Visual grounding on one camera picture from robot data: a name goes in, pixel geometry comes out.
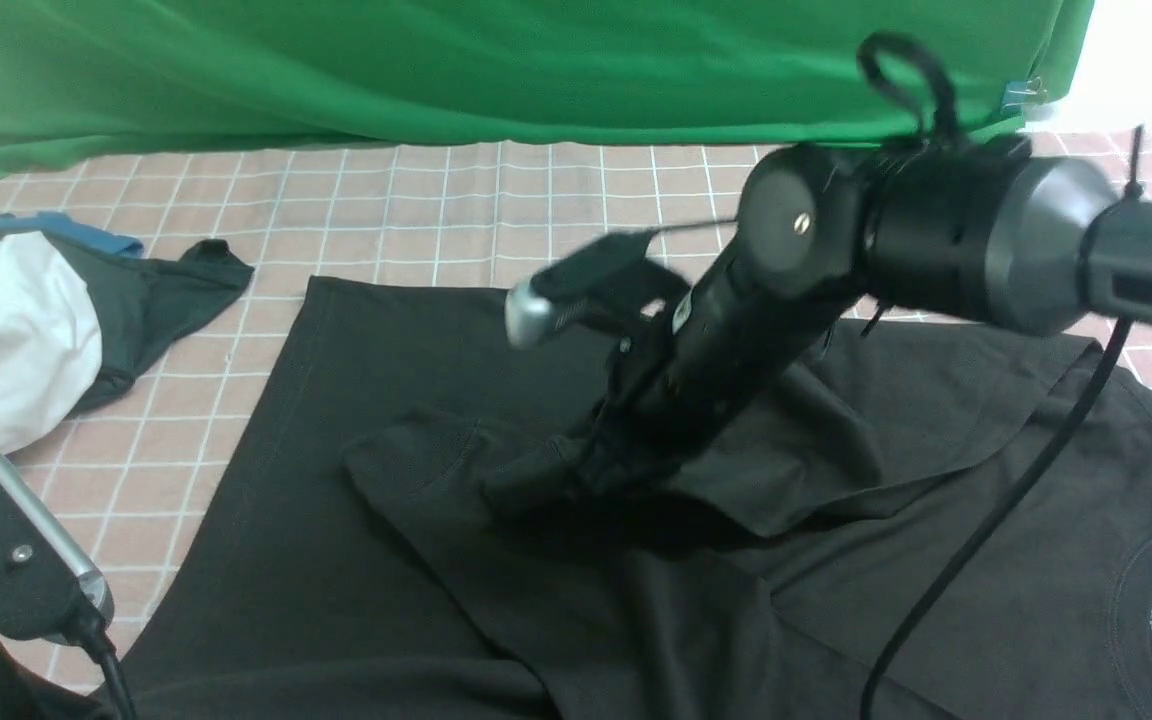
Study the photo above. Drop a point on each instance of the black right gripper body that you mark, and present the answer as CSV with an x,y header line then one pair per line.
x,y
787,275

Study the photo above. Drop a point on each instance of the white shirt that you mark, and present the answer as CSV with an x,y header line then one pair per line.
x,y
50,339

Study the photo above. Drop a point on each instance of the dark gray long-sleeve shirt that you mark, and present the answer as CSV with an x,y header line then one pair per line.
x,y
365,556

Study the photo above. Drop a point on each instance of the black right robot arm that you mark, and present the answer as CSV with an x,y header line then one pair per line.
x,y
987,233

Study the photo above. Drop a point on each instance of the pink checkered tablecloth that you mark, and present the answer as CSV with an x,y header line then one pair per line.
x,y
134,481

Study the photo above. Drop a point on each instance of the blue and gray garment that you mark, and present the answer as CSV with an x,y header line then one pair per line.
x,y
144,305

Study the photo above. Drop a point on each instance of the blue clip on backdrop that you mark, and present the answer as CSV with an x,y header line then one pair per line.
x,y
1018,96

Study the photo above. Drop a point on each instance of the green backdrop cloth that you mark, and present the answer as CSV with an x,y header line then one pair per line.
x,y
80,79

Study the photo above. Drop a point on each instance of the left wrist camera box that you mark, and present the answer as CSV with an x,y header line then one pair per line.
x,y
29,531

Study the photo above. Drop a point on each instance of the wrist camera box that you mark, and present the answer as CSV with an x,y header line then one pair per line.
x,y
29,531
605,286

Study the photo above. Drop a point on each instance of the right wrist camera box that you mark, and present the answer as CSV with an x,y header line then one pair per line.
x,y
605,286

